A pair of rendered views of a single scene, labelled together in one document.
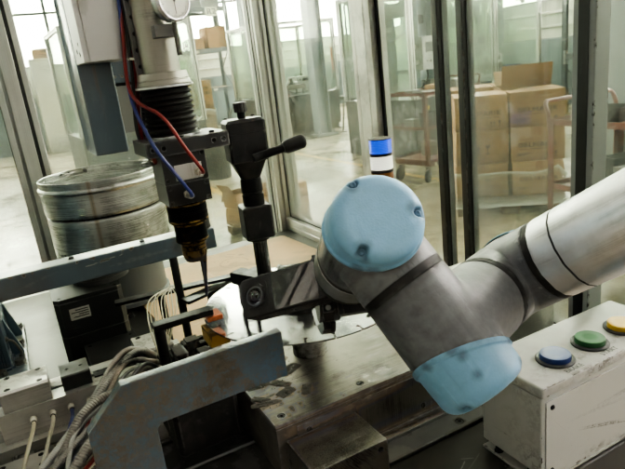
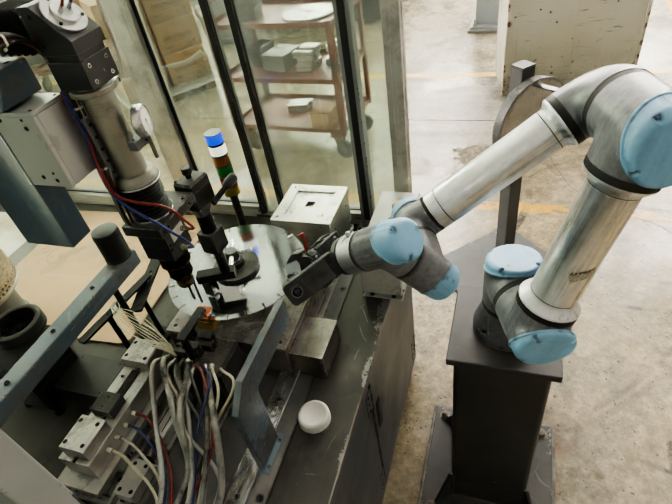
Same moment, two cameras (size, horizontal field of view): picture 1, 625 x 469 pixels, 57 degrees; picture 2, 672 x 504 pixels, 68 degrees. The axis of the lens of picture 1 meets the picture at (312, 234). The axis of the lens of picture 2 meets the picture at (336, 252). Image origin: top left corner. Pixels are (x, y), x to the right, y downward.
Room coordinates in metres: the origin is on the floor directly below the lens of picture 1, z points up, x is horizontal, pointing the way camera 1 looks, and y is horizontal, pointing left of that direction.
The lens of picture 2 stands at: (0.02, 0.42, 1.71)
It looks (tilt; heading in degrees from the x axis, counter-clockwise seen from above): 40 degrees down; 321
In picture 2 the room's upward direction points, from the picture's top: 11 degrees counter-clockwise
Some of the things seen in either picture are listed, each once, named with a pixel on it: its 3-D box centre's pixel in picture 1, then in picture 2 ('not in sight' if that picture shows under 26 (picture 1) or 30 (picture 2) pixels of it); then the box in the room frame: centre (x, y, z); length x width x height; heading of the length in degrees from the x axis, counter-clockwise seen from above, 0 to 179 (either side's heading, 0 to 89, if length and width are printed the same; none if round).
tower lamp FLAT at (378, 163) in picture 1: (381, 161); (217, 148); (1.12, -0.15, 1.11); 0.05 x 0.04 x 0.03; 26
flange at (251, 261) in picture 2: not in sight; (235, 263); (0.88, 0.03, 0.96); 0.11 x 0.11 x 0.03
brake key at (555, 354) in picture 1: (554, 358); not in sight; (0.68, -0.31, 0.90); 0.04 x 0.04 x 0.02
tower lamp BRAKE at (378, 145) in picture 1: (379, 145); (214, 137); (1.12, -0.15, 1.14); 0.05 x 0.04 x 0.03; 26
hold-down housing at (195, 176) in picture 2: (249, 173); (202, 211); (0.82, 0.08, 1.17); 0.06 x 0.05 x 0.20; 107
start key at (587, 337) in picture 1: (590, 342); not in sight; (0.71, -0.37, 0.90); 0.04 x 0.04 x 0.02
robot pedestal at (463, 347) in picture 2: not in sight; (495, 410); (0.37, -0.34, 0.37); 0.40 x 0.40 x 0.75; 26
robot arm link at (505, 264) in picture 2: not in sight; (512, 279); (0.36, -0.33, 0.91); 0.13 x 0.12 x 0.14; 137
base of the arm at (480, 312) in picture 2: not in sight; (507, 312); (0.37, -0.34, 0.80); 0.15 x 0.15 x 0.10
